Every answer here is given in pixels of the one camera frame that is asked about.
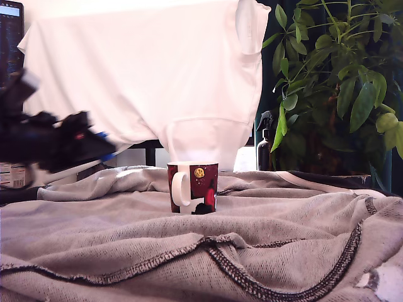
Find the blue coffee capsule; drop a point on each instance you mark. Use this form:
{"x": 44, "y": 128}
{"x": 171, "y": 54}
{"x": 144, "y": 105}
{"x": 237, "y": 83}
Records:
{"x": 109, "y": 156}

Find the small printed cardboard box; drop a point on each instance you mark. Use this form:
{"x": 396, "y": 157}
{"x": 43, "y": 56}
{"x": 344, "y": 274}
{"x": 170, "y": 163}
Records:
{"x": 12, "y": 176}

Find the pale grey camera box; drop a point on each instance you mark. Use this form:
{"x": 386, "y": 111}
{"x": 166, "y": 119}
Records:
{"x": 31, "y": 80}

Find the black monitor stand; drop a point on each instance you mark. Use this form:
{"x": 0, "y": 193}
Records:
{"x": 151, "y": 151}

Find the grey knit cloth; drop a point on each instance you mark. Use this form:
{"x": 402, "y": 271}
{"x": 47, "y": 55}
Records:
{"x": 201, "y": 251}

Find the black computer monitor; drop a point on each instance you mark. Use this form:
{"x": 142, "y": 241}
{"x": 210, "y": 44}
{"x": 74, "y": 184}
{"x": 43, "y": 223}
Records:
{"x": 9, "y": 37}

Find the black spray bottle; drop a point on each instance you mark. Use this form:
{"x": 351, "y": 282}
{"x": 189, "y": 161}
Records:
{"x": 264, "y": 151}

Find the white draped shirt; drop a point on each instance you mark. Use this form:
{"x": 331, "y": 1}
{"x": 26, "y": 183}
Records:
{"x": 141, "y": 78}

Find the green leafy houseplant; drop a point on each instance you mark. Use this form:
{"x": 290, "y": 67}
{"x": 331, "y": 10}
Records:
{"x": 340, "y": 78}

